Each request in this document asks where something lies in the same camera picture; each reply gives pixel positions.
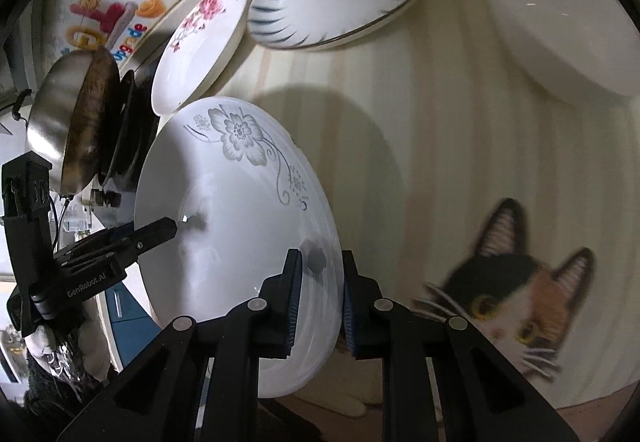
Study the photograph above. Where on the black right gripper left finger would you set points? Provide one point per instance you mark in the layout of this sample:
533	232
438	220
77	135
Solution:
199	380

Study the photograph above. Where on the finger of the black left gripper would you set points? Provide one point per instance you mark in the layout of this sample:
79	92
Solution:
121	245

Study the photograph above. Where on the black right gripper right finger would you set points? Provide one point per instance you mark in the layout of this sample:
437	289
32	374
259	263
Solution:
442	380

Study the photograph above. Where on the white plate grey flower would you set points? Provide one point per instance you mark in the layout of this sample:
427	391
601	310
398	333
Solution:
242	195

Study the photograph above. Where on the black pan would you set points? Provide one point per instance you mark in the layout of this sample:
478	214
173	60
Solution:
135	132

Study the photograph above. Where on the stainless steel wok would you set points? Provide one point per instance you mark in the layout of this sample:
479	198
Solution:
74	117

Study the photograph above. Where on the striped table mat with cat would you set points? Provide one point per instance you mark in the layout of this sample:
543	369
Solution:
421	128

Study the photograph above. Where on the white plate pink flowers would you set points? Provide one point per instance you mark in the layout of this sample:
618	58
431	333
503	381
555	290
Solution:
197	53

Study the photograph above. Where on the plain white plate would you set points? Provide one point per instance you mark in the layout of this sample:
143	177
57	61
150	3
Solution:
583	52

